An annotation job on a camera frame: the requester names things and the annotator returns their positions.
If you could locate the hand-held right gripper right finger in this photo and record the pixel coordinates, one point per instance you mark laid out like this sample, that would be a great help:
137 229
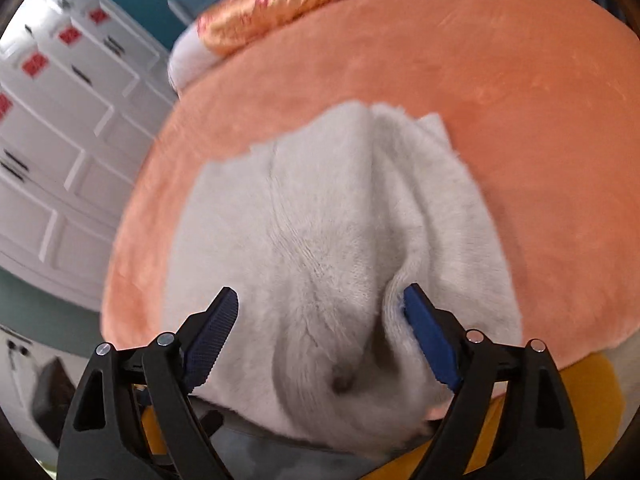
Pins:
432 340

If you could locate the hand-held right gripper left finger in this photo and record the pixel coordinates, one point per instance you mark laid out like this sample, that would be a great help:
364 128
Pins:
212 340

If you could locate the cream sweater with black hearts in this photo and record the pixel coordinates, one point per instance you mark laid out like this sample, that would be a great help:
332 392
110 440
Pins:
310 240

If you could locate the person's grey trousers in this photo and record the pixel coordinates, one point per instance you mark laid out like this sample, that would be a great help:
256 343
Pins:
280 455

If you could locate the person's yellow top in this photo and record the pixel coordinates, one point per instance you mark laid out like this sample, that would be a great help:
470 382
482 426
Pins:
590 400

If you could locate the orange plush blanket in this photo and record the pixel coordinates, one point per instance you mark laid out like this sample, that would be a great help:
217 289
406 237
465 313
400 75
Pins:
525 135

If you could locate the white panelled wardrobe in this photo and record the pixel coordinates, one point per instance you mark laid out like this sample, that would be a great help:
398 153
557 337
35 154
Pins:
65 160

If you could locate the blue padded headboard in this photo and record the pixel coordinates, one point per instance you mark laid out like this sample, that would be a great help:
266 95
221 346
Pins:
200 7

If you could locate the orange floral satin quilt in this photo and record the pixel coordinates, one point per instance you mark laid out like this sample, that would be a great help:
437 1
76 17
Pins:
280 0

